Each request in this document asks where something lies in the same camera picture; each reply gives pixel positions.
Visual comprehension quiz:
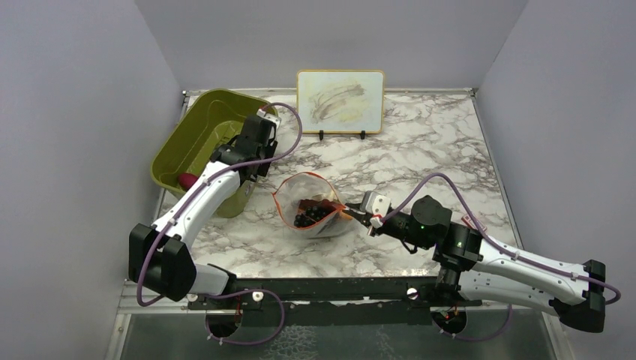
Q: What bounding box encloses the black toy grape bunch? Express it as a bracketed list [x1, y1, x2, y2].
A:
[293, 199, 336, 229]

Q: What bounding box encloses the clear zip bag orange zipper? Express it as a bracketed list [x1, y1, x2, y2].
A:
[272, 172, 353, 239]

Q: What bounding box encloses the olive green plastic bin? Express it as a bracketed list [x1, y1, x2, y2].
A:
[151, 89, 266, 199]

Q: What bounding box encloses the small magenta toy piece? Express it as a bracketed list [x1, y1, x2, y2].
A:
[177, 172, 199, 191]

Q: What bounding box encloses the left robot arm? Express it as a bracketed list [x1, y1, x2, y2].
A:
[128, 110, 281, 308]

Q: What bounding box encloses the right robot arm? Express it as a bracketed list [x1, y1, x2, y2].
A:
[344, 191, 605, 333]

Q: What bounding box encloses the framed painting on stand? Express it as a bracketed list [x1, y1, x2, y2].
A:
[296, 69, 385, 139]

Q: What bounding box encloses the small red white card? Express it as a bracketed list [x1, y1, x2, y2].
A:
[462, 215, 475, 228]

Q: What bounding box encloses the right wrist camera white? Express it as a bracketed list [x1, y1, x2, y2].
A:
[360, 190, 391, 223]

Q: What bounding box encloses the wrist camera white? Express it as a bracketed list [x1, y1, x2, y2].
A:
[360, 190, 391, 223]
[256, 109, 281, 128]

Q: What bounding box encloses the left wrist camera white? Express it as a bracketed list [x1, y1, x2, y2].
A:
[256, 109, 281, 128]

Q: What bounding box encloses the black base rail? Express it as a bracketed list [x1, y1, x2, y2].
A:
[187, 276, 481, 327]

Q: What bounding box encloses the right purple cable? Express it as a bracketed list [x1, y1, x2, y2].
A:
[377, 172, 622, 343]

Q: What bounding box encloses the purple cable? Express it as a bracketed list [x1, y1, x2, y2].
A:
[377, 172, 622, 343]
[136, 102, 304, 347]

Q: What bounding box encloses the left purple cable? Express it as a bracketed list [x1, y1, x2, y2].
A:
[136, 102, 304, 347]

